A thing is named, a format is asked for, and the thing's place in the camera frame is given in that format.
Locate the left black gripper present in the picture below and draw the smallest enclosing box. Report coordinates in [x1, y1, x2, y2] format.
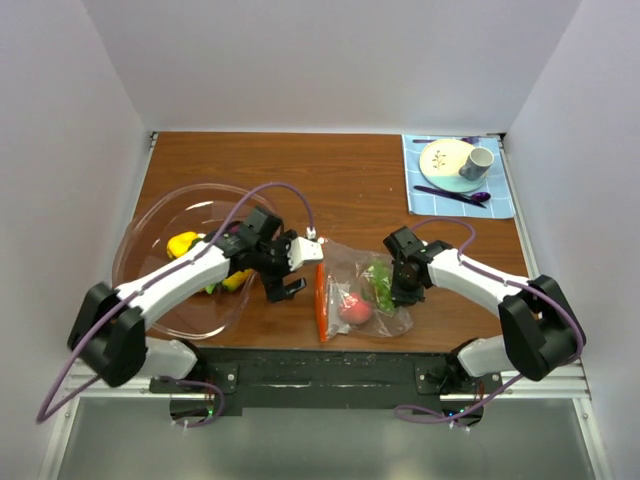
[252, 230, 306, 302]

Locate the orange fake fruit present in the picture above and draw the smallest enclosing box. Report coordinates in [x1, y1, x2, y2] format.
[220, 269, 253, 292]

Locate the clear zip top bag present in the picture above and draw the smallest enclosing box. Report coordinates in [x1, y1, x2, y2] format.
[314, 239, 414, 343]

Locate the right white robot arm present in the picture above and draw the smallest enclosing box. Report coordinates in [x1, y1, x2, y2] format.
[383, 227, 587, 393]

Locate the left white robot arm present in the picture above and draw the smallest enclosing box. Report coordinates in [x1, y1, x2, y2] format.
[68, 207, 323, 392]

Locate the pink fake peach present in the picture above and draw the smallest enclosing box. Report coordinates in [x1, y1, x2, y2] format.
[339, 293, 373, 325]

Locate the purple spoon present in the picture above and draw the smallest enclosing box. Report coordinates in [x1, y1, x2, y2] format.
[452, 192, 491, 204]

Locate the cream floral plate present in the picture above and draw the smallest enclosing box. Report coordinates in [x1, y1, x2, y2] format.
[419, 139, 479, 193]

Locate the blue checkered cloth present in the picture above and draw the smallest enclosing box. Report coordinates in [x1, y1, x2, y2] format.
[401, 134, 515, 220]

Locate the clear plastic bowl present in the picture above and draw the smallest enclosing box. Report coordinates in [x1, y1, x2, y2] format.
[112, 182, 274, 341]

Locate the grey white mug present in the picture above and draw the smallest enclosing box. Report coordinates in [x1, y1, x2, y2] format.
[458, 147, 494, 181]

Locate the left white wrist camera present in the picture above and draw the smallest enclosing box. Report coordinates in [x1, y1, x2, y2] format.
[287, 237, 324, 271]

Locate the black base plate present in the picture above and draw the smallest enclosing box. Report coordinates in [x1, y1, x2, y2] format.
[149, 346, 505, 417]

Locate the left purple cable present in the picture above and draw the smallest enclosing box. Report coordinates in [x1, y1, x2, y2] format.
[35, 180, 318, 429]

